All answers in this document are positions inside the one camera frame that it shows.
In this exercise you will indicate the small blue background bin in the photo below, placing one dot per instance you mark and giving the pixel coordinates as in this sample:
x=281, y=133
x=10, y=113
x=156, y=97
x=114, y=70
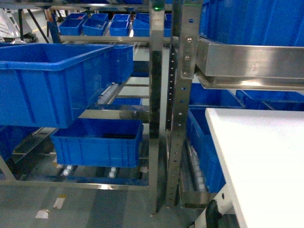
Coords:
x=120, y=25
x=73, y=24
x=141, y=25
x=96, y=24

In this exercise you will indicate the large blue bin on right shelf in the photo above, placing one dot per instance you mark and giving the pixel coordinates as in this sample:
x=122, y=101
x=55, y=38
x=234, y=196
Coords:
x=253, y=22

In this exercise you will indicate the blue bin under table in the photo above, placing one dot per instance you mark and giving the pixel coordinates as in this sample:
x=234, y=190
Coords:
x=200, y=138

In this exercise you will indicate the blue crate lower left shelf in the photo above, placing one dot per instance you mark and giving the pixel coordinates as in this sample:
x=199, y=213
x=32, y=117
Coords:
x=99, y=142

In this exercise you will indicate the background steel rack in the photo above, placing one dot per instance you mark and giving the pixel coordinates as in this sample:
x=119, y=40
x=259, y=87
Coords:
x=106, y=38

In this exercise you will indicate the large blue plastic bin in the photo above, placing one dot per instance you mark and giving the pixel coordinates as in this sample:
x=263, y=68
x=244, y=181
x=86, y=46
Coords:
x=51, y=85

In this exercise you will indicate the white table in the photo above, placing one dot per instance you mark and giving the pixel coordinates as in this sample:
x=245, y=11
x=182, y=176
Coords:
x=261, y=153

